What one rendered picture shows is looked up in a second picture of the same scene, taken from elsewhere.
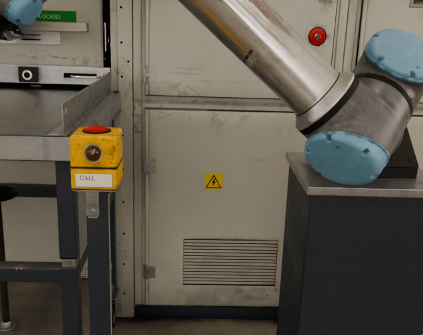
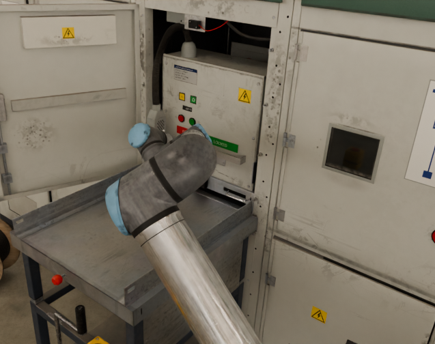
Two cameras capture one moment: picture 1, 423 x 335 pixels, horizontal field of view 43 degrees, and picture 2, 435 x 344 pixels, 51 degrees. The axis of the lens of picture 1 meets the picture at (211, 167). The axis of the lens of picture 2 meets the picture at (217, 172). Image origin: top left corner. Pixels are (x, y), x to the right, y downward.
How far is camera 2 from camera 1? 95 cm
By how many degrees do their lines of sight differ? 36
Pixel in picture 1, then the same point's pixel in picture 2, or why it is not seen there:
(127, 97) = (262, 222)
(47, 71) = (214, 182)
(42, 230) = not seen: hidden behind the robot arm
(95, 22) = (250, 157)
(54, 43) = (221, 164)
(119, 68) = (259, 199)
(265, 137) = (370, 302)
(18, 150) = (103, 301)
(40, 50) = not seen: hidden behind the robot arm
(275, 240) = not seen: outside the picture
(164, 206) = (277, 313)
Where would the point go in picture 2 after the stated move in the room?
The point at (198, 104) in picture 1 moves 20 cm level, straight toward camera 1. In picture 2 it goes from (317, 250) to (291, 276)
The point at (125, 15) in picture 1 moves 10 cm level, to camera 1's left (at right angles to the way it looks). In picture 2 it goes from (268, 162) to (246, 154)
